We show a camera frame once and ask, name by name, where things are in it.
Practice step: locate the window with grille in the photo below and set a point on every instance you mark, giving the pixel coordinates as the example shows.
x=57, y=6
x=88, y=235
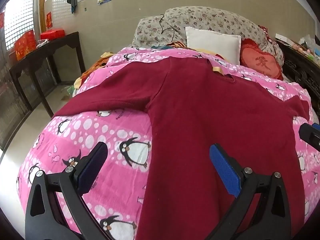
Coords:
x=17, y=17

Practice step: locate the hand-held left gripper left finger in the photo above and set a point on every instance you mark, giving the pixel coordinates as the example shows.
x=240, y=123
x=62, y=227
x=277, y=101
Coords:
x=93, y=165

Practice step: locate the dark wooden table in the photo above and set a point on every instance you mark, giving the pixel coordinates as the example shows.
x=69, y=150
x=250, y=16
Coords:
x=50, y=46

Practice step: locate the maroon fleece sweater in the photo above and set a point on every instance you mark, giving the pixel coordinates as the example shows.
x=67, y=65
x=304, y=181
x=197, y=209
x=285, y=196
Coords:
x=200, y=110

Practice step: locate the blue cloth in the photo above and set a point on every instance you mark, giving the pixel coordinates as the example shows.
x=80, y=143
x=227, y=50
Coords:
x=160, y=47

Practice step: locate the orange patterned cloth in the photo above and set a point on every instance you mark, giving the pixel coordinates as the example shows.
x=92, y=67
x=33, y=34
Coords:
x=96, y=66

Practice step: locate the yellow red cartoon pillow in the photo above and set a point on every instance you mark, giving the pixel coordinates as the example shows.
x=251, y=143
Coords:
x=200, y=50

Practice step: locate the tall red gift box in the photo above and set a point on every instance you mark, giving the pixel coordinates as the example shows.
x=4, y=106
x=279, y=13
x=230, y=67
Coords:
x=25, y=45

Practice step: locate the pink penguin print blanket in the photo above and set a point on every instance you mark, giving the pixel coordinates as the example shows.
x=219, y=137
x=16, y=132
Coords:
x=112, y=180

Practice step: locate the floral print pillow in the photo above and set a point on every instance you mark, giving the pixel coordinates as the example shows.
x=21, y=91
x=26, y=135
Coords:
x=212, y=17

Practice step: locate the red paper decoration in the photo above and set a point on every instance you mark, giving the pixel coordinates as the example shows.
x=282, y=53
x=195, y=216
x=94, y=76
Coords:
x=48, y=20
x=2, y=20

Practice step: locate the dark carved wooden cabinet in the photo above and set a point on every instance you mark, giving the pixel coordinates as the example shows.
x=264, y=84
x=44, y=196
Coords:
x=300, y=67

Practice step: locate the white pillow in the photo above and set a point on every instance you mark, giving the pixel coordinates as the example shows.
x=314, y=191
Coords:
x=210, y=40

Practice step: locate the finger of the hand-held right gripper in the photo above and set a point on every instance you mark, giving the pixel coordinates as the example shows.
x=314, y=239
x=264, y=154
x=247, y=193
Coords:
x=311, y=135

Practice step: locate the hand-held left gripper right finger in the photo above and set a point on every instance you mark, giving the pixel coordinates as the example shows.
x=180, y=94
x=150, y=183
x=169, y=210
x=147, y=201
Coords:
x=225, y=170

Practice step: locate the red heart-shaped cushion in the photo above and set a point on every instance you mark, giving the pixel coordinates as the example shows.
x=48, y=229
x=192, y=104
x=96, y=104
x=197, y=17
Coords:
x=260, y=62

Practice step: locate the clear plastic bag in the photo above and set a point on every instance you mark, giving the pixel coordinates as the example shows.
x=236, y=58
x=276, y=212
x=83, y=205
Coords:
x=310, y=43

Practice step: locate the flat red gift box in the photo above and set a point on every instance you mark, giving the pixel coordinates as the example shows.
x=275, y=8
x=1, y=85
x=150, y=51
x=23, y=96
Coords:
x=52, y=33

